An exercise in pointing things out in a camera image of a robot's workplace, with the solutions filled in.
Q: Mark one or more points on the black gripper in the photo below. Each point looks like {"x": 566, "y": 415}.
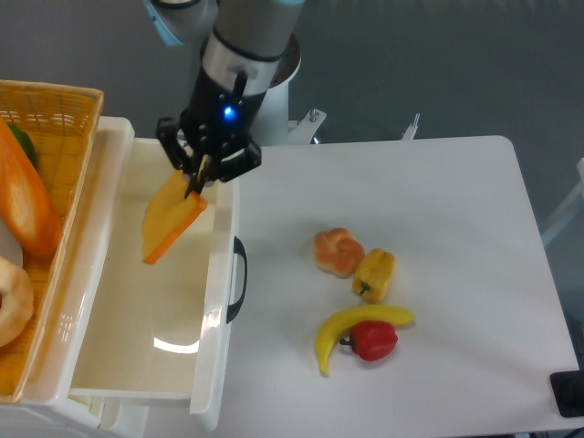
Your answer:
{"x": 211, "y": 140}

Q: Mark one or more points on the orange toy bread slice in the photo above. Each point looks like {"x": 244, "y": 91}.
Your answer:
{"x": 167, "y": 216}

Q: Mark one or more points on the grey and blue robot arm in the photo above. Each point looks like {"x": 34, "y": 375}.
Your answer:
{"x": 244, "y": 43}

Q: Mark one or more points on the toy knotted bread roll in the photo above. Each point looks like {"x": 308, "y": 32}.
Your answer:
{"x": 338, "y": 252}

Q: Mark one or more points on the open white upper drawer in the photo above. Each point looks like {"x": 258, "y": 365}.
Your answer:
{"x": 158, "y": 335}

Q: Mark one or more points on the white plastic drawer cabinet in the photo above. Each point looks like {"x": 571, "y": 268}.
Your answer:
{"x": 47, "y": 408}

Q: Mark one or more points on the orange woven plastic basket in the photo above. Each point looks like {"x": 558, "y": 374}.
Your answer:
{"x": 61, "y": 121}

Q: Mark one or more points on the orange toy baguette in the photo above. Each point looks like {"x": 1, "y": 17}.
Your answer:
{"x": 26, "y": 207}

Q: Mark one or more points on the green toy pepper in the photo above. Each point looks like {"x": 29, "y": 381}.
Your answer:
{"x": 26, "y": 144}

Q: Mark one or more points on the yellow toy bell pepper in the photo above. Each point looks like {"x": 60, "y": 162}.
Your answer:
{"x": 372, "y": 278}

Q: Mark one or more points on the yellow toy banana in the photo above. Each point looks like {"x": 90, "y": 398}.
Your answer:
{"x": 338, "y": 325}

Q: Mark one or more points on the beige toy bagel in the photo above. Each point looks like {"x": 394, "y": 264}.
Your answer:
{"x": 17, "y": 300}

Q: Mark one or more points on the red toy bell pepper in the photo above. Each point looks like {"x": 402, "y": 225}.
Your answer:
{"x": 371, "y": 340}

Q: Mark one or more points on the black device at table edge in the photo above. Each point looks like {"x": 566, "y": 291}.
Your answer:
{"x": 567, "y": 387}

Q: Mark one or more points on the black drawer handle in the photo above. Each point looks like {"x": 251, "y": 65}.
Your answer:
{"x": 239, "y": 281}

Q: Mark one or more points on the white frame at right edge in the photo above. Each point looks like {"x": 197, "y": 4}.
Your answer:
{"x": 566, "y": 211}

